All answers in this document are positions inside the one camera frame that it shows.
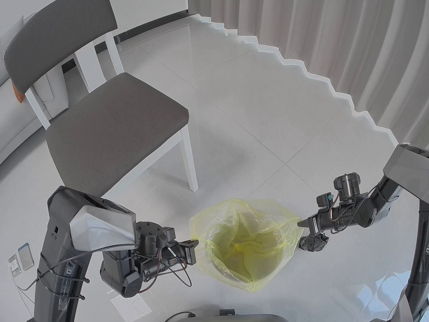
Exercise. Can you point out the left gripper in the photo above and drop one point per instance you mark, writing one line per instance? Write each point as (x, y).
(179, 255)

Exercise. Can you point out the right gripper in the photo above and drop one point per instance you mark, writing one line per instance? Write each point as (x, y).
(320, 225)

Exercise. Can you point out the black plastic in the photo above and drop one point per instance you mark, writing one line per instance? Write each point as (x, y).
(313, 243)

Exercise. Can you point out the yellow plastic bag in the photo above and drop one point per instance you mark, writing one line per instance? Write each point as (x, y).
(268, 220)

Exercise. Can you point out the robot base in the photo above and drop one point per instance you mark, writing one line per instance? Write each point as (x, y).
(231, 315)

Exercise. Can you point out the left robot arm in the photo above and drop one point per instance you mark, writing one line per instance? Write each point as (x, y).
(97, 223)

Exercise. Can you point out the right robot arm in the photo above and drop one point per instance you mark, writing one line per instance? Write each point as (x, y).
(398, 176)

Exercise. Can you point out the white trash bin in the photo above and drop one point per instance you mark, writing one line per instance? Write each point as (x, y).
(223, 268)

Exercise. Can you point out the grey and white chair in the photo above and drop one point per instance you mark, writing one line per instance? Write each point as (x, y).
(110, 122)

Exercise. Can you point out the white curtain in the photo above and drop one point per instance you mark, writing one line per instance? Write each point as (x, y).
(335, 29)

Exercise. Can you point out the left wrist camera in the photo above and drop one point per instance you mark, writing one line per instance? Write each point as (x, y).
(169, 236)

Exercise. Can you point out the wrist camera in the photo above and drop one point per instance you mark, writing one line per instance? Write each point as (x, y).
(169, 236)
(323, 202)

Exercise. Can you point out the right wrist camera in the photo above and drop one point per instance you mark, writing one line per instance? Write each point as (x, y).
(323, 202)

